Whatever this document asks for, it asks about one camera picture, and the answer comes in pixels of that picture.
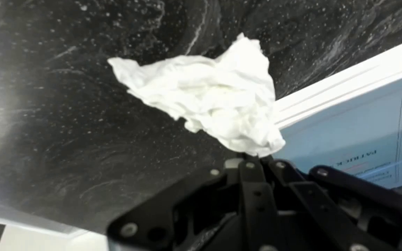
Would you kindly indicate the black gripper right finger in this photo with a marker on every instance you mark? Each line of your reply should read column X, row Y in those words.
column 341, row 214

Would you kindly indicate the light blue book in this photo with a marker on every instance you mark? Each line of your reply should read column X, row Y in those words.
column 349, row 130

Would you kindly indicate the large white paper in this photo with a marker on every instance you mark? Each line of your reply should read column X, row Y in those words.
column 210, row 95

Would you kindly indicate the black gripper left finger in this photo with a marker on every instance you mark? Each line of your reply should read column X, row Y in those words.
column 196, row 210

